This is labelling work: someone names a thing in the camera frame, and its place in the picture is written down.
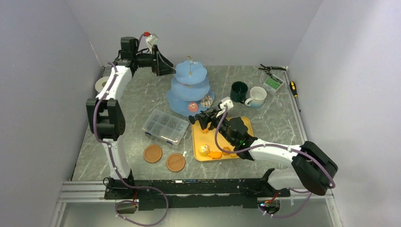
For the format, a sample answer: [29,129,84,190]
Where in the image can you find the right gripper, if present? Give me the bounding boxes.
[196,108,236,146]

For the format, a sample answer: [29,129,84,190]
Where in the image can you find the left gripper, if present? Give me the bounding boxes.
[134,45,176,76]

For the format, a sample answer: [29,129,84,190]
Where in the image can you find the white chocolate drizzle donut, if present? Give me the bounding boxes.
[200,95,214,107]

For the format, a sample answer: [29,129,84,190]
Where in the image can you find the yellow cupcake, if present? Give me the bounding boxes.
[198,144,210,157]

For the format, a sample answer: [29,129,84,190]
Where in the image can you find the blue three-tier cake stand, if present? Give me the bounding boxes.
[167,56,215,117]

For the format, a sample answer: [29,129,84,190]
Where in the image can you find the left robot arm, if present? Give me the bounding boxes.
[86,32,176,199]

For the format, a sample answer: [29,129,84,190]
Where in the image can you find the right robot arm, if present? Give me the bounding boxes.
[189,108,338,196]

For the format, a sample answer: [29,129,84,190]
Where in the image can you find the yellow serving tray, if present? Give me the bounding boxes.
[192,116,254,162]

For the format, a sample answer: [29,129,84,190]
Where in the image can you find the white tape roll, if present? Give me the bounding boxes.
[95,76,109,93]

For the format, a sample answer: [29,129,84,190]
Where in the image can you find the dark green mug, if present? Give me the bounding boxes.
[230,81,248,104]

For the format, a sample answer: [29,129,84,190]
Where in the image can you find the clear plastic screw box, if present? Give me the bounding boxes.
[142,109,189,145]

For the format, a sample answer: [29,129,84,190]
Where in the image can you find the brown round coaster right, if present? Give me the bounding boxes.
[166,153,186,172]

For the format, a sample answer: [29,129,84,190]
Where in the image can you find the brown round coaster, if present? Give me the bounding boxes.
[143,144,163,163]
[166,153,186,172]

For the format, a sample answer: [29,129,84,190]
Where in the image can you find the white mug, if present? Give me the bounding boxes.
[244,87,267,108]

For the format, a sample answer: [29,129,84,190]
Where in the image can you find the brown round coaster left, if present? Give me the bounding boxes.
[143,144,163,163]

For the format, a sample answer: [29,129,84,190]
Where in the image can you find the green label plastic box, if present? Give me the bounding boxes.
[262,73,285,96]

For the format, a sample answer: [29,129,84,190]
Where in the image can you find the black pliers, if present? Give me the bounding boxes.
[258,64,287,74]

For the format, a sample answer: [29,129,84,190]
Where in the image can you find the yellow black screwdriver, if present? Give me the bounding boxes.
[289,81,301,112]

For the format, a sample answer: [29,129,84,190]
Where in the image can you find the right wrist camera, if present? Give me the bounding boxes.
[219,96,234,111]

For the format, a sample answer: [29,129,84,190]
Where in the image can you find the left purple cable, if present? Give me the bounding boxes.
[92,33,170,227]

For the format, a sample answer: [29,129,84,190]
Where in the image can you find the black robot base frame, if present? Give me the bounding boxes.
[104,178,290,211]

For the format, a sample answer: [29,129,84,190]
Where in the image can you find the aluminium rail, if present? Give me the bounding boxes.
[58,181,334,203]

